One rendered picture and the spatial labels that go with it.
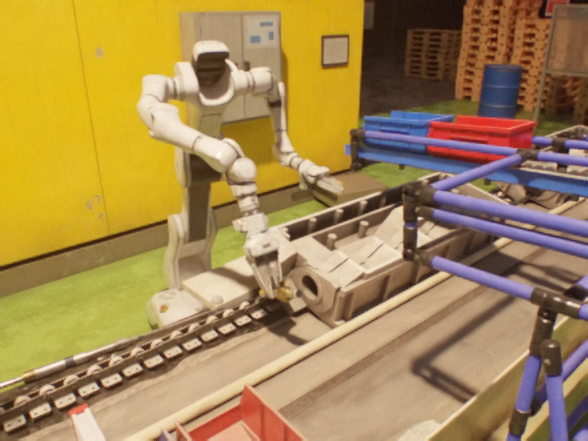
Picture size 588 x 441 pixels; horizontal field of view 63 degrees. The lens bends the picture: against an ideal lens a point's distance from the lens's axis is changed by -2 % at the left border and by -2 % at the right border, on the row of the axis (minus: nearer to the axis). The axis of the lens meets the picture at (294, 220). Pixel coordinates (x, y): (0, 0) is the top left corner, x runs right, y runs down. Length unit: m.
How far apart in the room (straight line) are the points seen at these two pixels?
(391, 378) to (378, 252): 0.44
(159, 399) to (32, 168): 2.25
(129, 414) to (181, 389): 0.15
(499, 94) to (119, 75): 6.10
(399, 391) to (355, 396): 0.12
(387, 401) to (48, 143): 2.64
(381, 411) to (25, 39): 2.76
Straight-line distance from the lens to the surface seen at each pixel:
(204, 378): 1.45
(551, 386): 1.03
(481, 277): 1.04
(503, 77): 8.20
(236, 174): 1.37
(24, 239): 3.52
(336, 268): 1.56
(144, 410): 1.39
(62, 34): 3.34
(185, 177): 2.16
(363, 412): 1.35
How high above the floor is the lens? 1.71
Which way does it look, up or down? 24 degrees down
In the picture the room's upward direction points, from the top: straight up
